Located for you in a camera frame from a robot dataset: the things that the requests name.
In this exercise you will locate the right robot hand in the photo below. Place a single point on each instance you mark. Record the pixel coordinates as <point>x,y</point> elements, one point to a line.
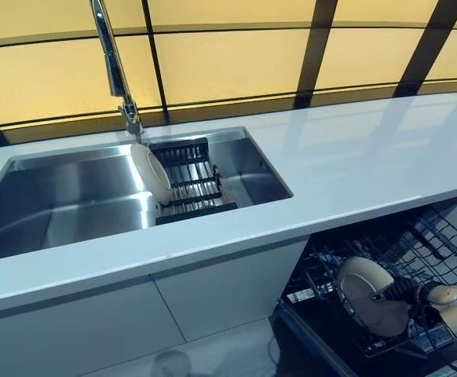
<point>405,294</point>

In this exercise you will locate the cream ceramic plate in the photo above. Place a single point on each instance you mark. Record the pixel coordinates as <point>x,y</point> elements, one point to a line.
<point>152,173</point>
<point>360,298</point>

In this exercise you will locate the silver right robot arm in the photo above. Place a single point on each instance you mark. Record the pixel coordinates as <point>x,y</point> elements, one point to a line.
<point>456,310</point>

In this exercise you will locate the black dishwasher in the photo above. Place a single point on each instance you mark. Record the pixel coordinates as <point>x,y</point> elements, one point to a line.
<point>432,251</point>

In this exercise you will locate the white cabinet door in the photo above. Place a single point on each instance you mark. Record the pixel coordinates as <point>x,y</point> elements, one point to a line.
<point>228,290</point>
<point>75,337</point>

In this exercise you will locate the black dish drying rack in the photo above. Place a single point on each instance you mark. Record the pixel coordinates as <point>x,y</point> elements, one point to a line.
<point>191,188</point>

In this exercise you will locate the stainless steel sink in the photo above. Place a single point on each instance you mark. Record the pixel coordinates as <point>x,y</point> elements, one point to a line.
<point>75,196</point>

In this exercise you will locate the chrome kitchen faucet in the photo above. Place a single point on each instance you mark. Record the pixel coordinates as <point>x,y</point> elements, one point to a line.
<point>114,66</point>

